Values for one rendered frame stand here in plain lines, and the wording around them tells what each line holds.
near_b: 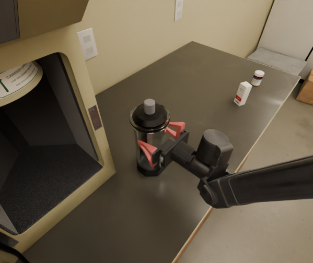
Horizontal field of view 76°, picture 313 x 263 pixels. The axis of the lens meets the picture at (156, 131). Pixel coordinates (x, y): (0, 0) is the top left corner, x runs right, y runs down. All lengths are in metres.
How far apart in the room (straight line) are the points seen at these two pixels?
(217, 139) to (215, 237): 1.23
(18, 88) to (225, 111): 0.76
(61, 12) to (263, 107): 0.88
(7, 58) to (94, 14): 0.63
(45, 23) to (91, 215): 0.49
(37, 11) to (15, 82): 0.15
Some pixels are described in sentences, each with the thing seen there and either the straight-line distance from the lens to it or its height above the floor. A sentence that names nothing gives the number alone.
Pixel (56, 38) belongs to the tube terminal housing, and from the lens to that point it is 0.38.
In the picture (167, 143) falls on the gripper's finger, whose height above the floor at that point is 1.13.
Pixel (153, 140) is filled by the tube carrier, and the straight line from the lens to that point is 0.53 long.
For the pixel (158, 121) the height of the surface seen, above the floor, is 1.18.
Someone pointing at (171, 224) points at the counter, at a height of 0.94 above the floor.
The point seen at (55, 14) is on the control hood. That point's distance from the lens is 0.32.
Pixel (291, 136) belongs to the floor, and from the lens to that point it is 2.45.
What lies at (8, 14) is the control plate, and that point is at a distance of 0.28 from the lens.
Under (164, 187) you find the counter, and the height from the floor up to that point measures 0.94.
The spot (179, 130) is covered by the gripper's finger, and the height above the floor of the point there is 1.11.
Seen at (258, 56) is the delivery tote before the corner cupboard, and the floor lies 0.33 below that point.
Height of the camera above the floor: 1.52
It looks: 47 degrees down
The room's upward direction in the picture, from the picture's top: straight up
